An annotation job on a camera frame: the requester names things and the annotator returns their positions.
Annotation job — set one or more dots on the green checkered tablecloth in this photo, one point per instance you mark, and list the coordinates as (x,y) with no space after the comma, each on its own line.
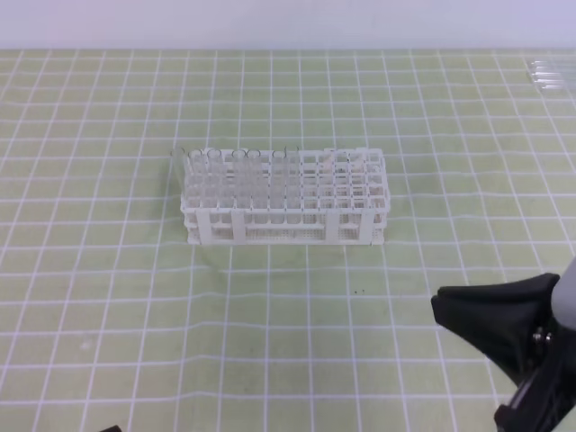
(109,317)

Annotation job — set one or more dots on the spare clear test tubes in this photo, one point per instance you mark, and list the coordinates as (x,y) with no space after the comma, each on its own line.
(552,73)

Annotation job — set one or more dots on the clear glass test tube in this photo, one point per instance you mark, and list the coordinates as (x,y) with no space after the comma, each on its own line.
(293,196)

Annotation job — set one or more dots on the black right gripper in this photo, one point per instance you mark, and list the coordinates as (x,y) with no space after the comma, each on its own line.
(514,326)

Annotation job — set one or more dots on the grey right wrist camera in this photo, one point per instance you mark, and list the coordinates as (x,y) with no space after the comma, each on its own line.
(563,299)

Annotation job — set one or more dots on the black object at edge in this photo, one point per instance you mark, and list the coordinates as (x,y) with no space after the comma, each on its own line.
(111,428)

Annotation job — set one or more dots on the white plastic test tube rack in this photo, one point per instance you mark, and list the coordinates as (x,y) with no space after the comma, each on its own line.
(238,196)

